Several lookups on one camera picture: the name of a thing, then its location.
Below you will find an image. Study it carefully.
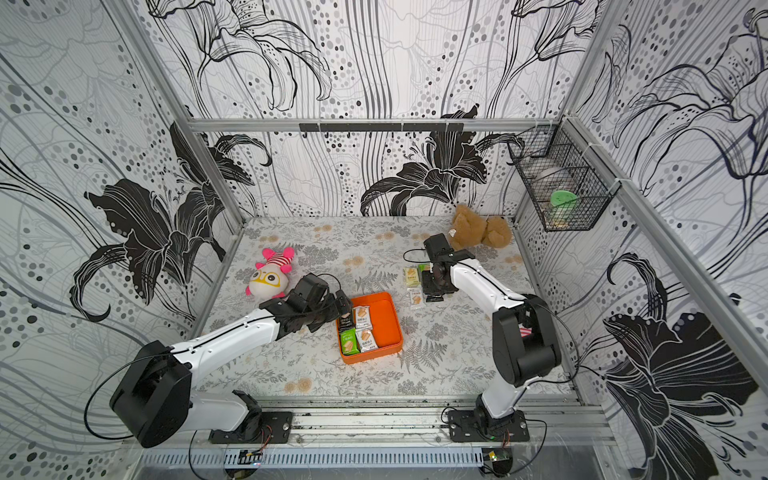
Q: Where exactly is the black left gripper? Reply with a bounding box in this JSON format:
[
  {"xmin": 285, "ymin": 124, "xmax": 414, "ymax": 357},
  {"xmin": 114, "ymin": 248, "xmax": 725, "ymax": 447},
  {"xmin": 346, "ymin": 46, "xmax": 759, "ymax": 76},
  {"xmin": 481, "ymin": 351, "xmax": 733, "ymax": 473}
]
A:
[{"xmin": 303, "ymin": 291, "xmax": 355, "ymax": 333}]

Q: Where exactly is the yellow cookie packet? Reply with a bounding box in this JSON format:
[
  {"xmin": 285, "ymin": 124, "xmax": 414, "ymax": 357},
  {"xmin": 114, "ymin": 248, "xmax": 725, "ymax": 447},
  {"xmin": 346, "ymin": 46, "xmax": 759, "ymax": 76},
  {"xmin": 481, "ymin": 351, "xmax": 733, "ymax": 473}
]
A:
[{"xmin": 404, "ymin": 267, "xmax": 420, "ymax": 288}]

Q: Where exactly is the white cookie packet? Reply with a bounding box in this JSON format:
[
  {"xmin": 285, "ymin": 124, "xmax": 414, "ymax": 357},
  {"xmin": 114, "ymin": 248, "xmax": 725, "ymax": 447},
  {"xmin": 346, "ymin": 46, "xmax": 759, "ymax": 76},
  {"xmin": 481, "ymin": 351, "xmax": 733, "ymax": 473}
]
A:
[{"xmin": 408, "ymin": 288, "xmax": 424, "ymax": 308}]

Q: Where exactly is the orange storage box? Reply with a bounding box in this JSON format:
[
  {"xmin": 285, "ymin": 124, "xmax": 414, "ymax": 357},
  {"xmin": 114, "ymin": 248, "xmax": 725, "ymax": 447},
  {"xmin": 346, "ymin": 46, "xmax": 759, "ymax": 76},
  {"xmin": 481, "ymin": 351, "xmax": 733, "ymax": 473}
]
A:
[{"xmin": 338, "ymin": 292, "xmax": 404, "ymax": 365}]

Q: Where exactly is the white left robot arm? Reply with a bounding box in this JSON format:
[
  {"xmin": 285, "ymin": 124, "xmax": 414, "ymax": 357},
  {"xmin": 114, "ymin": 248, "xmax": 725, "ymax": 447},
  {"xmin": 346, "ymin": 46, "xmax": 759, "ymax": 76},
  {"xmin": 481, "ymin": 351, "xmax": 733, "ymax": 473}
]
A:
[{"xmin": 109, "ymin": 274, "xmax": 353, "ymax": 448}]

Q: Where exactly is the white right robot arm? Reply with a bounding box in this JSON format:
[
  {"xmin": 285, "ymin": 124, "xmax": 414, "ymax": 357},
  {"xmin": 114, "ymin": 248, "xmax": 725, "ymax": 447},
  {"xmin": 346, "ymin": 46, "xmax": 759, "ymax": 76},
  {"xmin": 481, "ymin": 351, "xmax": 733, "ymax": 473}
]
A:
[{"xmin": 424, "ymin": 234, "xmax": 562, "ymax": 427}]

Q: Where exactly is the pink white plush toy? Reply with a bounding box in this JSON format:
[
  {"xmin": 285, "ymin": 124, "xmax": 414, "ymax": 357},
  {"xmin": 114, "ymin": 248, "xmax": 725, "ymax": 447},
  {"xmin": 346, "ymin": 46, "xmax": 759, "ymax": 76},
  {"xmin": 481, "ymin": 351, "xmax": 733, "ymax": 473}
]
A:
[{"xmin": 245, "ymin": 247, "xmax": 295, "ymax": 301}]

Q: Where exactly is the green cookie packet bottom-left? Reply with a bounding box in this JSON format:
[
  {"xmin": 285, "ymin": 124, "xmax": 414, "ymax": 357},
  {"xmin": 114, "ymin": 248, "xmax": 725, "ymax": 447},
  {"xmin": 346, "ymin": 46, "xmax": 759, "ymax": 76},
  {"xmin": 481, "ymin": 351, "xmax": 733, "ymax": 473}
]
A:
[{"xmin": 340, "ymin": 328, "xmax": 360, "ymax": 356}]

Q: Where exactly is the brown teddy bear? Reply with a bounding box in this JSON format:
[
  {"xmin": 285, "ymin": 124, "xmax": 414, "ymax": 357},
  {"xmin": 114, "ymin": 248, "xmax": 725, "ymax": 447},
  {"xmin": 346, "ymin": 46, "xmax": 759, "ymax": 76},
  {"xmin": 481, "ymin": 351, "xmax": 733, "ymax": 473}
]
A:
[{"xmin": 448, "ymin": 204, "xmax": 512, "ymax": 250}]

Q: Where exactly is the floral table mat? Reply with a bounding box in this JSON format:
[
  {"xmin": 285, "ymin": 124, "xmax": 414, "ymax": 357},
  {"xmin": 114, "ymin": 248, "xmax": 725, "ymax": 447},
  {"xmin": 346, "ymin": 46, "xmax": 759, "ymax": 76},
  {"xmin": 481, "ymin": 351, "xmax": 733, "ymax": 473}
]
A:
[{"xmin": 197, "ymin": 214, "xmax": 577, "ymax": 400}]

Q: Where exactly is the green lid cup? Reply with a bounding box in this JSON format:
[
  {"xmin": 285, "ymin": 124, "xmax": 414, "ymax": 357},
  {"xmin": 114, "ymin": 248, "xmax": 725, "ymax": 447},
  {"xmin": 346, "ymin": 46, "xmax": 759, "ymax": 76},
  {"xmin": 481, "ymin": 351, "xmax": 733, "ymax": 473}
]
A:
[{"xmin": 550, "ymin": 190, "xmax": 580, "ymax": 228}]

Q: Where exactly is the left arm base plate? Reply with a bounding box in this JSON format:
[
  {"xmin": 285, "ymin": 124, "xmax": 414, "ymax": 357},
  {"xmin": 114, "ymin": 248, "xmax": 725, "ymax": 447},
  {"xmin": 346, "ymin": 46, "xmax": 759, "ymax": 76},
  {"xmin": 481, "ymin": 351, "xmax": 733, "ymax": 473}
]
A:
[{"xmin": 209, "ymin": 411, "xmax": 293, "ymax": 445}]

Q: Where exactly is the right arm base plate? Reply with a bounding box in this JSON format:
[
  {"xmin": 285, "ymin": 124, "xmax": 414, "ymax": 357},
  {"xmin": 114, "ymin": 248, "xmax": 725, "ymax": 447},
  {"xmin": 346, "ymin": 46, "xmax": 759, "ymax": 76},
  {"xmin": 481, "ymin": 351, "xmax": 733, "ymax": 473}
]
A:
[{"xmin": 441, "ymin": 407, "xmax": 530, "ymax": 444}]

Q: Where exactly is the black wire basket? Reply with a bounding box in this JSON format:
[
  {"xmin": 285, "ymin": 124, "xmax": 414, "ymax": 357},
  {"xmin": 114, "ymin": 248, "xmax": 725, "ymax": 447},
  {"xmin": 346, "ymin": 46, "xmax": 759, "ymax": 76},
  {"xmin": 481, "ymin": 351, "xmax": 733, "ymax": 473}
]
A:
[{"xmin": 507, "ymin": 119, "xmax": 616, "ymax": 232}]

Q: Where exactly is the black wall bar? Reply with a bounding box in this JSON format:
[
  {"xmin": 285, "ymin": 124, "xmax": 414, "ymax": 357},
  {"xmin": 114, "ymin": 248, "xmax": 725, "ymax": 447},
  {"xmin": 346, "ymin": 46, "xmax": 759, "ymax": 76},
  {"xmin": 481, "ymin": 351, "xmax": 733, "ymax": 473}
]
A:
[{"xmin": 299, "ymin": 121, "xmax": 465, "ymax": 133}]

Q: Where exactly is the white cable duct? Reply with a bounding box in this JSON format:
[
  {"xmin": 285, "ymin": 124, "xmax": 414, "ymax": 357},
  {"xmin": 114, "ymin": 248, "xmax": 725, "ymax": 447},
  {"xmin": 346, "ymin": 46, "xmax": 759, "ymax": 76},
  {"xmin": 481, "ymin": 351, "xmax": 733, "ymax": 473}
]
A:
[{"xmin": 141, "ymin": 447, "xmax": 483, "ymax": 470}]

